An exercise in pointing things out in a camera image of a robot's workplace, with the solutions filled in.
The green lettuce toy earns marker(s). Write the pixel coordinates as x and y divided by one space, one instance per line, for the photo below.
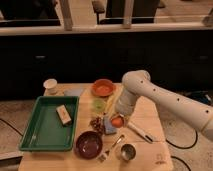
98 105

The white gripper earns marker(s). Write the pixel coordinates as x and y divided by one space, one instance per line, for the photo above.
123 107

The red apple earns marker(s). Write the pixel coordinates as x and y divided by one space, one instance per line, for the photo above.
117 122

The orange bowl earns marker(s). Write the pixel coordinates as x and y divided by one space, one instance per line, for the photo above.
103 87

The green plastic tray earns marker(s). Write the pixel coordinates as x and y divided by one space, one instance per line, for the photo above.
45 131

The blue sponge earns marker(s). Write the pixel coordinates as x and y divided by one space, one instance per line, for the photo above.
109 129

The yellow banana toy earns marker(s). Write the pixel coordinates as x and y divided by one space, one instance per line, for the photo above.
109 103

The white black kitchen tool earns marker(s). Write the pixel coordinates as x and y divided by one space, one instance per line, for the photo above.
140 132

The white paper cup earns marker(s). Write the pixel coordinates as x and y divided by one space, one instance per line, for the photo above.
50 86

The purple bowl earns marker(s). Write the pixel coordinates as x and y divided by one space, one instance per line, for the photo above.
88 145

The grey cloth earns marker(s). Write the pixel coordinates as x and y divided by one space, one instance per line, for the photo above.
73 92

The small metal cup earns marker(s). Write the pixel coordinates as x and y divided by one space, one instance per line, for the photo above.
128 152

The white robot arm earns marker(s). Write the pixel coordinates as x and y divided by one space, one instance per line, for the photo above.
138 83

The wooden block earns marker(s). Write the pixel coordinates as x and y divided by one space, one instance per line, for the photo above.
63 115

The blue object on floor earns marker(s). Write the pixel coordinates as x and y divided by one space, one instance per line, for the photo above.
203 98

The brown grape bunch toy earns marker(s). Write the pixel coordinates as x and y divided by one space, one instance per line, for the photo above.
97 125

